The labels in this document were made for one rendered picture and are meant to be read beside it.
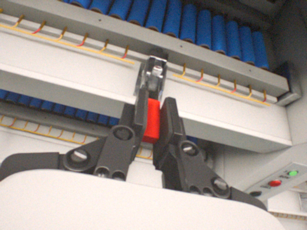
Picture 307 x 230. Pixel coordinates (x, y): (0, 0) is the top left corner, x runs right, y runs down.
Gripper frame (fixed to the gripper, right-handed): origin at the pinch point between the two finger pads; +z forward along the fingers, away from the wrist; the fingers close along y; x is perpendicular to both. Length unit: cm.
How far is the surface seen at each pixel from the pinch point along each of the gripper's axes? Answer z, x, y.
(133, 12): 12.7, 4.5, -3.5
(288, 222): 16, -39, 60
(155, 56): 7.4, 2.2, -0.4
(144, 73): 5.9, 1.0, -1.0
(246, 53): 12.9, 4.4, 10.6
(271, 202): 10.2, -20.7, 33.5
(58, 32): 9.5, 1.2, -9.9
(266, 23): 18.9, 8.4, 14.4
